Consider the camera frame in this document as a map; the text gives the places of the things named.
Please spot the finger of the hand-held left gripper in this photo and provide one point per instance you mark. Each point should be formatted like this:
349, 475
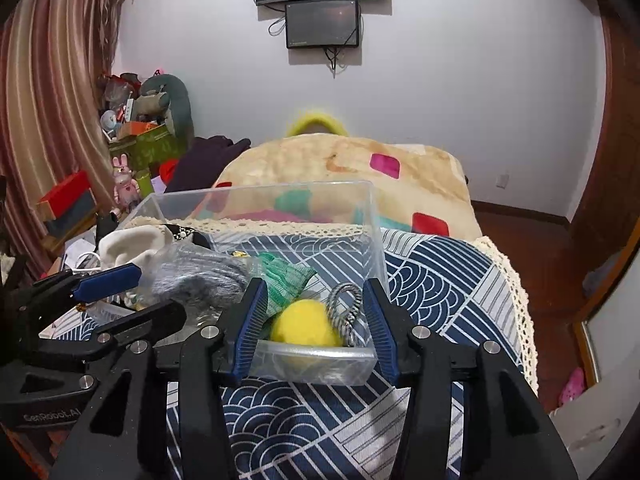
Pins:
150, 317
107, 278

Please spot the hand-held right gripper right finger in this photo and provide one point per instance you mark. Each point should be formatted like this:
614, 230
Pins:
380, 330

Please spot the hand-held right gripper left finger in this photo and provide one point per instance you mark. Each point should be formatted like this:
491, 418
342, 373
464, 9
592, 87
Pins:
250, 330

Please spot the yellow fuzzy ball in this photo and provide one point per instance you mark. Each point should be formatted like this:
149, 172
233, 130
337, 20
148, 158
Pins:
305, 327

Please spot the green knitted glove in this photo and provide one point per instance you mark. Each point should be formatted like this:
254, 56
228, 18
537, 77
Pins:
285, 282

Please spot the grey glove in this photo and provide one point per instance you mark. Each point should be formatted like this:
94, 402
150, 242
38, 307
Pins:
200, 272

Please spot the clear plastic storage box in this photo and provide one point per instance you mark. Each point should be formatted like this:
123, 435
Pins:
315, 220

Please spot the cream white cloth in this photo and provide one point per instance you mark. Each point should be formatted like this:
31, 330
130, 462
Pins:
132, 247

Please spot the navy wave-patterned bed cover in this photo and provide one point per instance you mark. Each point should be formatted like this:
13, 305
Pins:
440, 285

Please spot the pink rabbit doll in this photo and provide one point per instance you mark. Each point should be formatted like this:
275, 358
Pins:
125, 187

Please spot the red flat box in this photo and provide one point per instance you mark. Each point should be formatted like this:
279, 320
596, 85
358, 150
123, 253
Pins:
65, 195

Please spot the red cloth item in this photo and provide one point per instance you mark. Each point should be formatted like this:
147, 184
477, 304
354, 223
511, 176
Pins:
169, 170

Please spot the green cardboard box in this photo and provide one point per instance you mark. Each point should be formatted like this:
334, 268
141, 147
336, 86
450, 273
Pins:
150, 147

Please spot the dark purple cloth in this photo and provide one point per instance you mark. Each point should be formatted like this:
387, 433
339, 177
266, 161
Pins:
205, 160

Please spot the pile of small toys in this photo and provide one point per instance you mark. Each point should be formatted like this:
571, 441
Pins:
117, 105

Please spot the beige blanket with coloured squares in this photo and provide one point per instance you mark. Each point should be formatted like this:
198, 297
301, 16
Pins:
325, 160

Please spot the pink slipper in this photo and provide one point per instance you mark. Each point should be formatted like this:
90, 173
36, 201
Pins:
572, 387

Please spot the striped brown curtain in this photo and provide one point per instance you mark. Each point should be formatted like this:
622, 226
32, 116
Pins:
50, 85

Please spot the yellow fuzzy cushion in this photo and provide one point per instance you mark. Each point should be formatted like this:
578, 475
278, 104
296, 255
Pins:
317, 122

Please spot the brown wooden wardrobe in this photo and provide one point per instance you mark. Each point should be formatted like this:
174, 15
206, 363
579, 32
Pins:
615, 135

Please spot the white wall outlet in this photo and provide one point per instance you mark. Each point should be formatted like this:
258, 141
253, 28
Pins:
502, 180

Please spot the small black wall monitor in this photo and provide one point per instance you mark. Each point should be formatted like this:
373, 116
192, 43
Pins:
322, 24

